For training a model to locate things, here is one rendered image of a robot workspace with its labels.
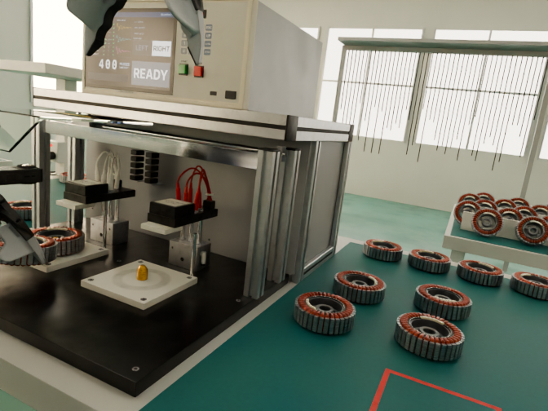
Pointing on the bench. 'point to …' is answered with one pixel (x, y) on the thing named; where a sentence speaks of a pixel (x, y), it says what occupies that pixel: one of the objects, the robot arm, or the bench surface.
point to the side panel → (322, 205)
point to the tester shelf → (196, 116)
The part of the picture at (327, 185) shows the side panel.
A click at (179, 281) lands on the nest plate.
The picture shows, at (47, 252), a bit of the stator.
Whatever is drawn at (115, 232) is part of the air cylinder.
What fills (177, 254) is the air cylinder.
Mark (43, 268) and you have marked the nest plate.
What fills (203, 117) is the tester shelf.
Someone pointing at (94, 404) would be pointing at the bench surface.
